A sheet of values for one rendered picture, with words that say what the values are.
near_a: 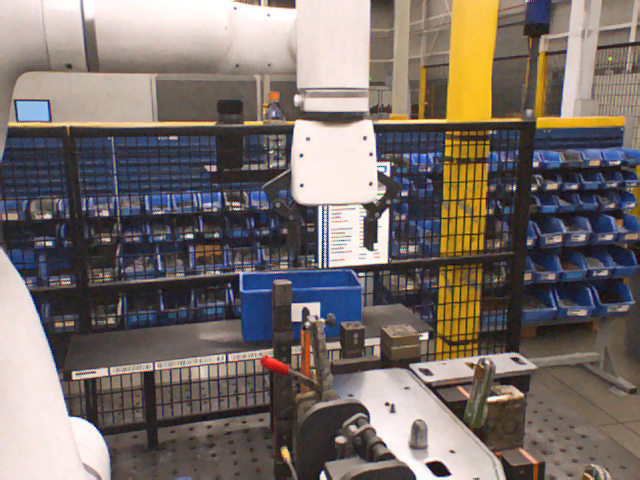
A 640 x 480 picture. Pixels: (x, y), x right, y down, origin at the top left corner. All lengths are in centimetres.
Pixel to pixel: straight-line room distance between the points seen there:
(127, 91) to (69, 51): 679
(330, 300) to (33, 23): 108
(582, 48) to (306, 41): 507
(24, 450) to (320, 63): 51
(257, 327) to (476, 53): 97
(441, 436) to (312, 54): 79
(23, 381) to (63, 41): 35
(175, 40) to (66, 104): 684
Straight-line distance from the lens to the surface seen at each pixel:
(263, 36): 82
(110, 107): 749
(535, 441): 193
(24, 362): 76
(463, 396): 147
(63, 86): 753
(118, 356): 158
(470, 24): 191
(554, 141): 362
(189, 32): 69
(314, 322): 119
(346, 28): 73
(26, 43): 70
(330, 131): 74
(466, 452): 124
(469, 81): 191
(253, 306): 157
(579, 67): 574
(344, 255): 178
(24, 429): 77
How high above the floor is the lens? 163
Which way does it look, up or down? 13 degrees down
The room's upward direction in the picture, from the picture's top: straight up
